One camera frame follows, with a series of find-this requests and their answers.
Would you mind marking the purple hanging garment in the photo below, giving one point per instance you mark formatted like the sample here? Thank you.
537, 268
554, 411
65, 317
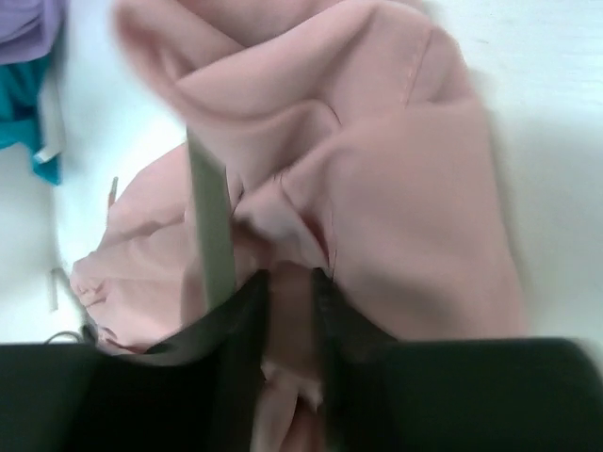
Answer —
27, 30

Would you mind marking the teal hanging garment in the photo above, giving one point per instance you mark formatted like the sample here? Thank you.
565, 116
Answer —
20, 114

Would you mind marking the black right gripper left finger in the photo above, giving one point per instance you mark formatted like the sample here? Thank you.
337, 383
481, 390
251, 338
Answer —
195, 391

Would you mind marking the grey clothes hanger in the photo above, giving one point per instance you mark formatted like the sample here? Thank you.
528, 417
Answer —
213, 229

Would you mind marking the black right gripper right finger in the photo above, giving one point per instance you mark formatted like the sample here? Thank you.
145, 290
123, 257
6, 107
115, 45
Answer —
383, 394

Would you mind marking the pink trousers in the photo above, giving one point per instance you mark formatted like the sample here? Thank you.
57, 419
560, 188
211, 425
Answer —
353, 141

